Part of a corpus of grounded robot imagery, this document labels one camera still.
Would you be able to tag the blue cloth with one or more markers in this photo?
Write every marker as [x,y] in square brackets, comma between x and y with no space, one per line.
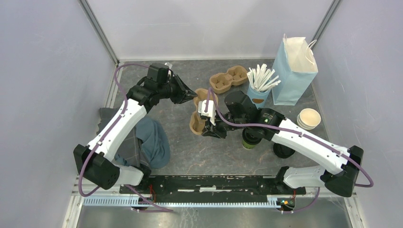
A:
[145,145]

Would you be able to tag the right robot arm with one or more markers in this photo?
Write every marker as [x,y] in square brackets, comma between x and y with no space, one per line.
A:
[337,167]

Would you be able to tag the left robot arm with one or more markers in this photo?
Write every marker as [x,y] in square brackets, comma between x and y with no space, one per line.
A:
[94,160]

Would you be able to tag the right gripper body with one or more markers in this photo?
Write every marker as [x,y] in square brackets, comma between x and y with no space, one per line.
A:
[220,129]

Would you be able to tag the light blue paper bag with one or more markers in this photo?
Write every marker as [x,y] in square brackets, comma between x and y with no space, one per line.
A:
[296,67]

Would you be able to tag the brown cardboard cup carrier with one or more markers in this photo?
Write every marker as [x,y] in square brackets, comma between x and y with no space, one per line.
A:
[222,82]

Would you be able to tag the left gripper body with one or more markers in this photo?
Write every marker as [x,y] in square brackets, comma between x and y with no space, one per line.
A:
[176,89]

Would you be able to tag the blue straw holder cup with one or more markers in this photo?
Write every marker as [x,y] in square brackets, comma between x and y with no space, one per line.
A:
[258,98]

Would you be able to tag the stack of black lids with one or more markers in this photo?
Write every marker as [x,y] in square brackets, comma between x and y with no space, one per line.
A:
[282,151]

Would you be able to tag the white wrapped straws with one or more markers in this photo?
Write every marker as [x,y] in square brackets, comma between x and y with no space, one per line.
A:
[262,79]

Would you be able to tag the grey checked cloth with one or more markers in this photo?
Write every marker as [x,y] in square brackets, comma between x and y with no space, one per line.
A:
[108,121]

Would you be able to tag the stack of green paper cups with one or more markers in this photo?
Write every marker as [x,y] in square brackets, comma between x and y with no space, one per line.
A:
[308,119]

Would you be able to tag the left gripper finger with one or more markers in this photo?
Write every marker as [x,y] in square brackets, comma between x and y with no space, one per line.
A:
[185,97]
[180,88]

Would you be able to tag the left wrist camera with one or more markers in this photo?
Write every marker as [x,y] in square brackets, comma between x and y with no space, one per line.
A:
[168,65]

